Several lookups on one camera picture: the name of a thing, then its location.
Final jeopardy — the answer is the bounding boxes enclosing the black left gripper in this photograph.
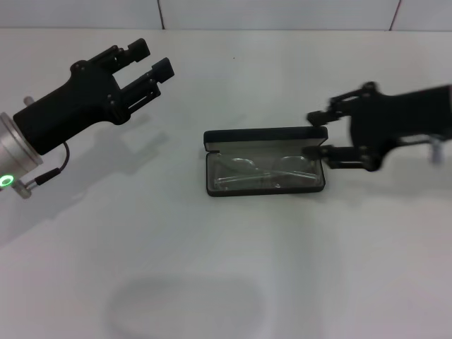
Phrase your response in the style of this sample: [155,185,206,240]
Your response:
[13,37,177,156]

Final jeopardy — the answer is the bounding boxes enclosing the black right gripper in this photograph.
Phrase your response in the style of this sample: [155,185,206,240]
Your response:
[303,81,452,173]

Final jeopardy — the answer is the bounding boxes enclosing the black glasses case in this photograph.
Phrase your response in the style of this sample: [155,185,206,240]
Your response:
[203,126,329,198]

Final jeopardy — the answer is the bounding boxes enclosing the clear white glasses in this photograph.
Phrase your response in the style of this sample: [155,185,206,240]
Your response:
[213,155,319,190]

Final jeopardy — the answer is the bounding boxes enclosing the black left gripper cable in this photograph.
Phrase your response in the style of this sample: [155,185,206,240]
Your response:
[16,141,71,199]

